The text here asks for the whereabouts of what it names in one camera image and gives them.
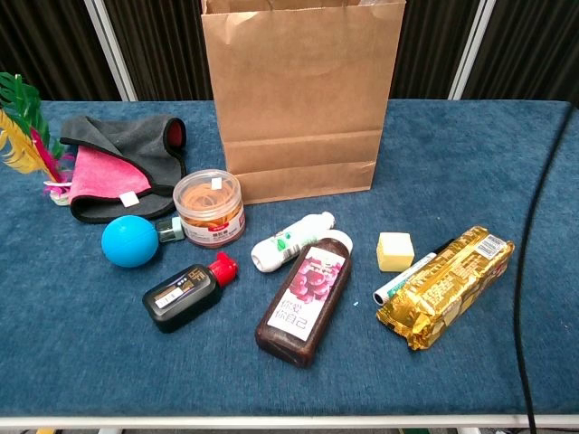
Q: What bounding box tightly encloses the colourful feather shuttlecock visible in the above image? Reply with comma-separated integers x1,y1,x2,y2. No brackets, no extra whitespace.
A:
0,71,76,207

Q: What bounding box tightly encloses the grey and pink towel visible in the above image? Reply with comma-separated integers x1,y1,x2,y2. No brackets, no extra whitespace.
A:
59,115,188,225

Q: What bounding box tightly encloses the clear rubber band jar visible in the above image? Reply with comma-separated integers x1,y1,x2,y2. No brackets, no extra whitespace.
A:
172,168,246,249

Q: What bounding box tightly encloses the small white bottle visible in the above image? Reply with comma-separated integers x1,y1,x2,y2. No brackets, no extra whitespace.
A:
251,211,337,274

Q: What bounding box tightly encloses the brown paper bag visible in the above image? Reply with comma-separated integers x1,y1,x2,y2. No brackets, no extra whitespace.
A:
200,0,407,206

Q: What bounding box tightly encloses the yellow foam cube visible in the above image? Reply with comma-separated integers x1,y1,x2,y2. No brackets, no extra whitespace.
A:
375,231,416,273

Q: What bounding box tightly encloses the blue felt table cover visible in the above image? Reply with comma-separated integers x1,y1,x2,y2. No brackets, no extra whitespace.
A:
0,99,579,418

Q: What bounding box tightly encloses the gold snack bar wrapper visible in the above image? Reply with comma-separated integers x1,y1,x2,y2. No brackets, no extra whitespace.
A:
375,225,517,352

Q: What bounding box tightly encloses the white partition frame post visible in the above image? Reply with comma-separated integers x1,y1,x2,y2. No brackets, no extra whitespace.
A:
82,0,138,102
447,0,498,101

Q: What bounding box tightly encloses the black ink bottle red cap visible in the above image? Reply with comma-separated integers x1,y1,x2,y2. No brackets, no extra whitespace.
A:
142,251,240,335

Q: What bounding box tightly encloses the black pleated curtain panel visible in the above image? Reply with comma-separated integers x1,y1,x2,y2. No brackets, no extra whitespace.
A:
103,0,218,101
461,0,579,109
392,0,477,100
0,0,122,102

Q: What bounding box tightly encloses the dark red juice bottle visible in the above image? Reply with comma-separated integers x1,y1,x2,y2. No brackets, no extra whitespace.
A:
254,229,354,368

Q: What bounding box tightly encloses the white marker pen black cap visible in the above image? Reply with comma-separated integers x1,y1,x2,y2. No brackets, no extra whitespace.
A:
372,238,458,307

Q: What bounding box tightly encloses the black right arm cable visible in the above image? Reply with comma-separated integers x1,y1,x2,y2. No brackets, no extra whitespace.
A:
514,104,575,434

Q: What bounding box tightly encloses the blue ball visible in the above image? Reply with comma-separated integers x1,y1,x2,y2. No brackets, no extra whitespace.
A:
100,214,160,269

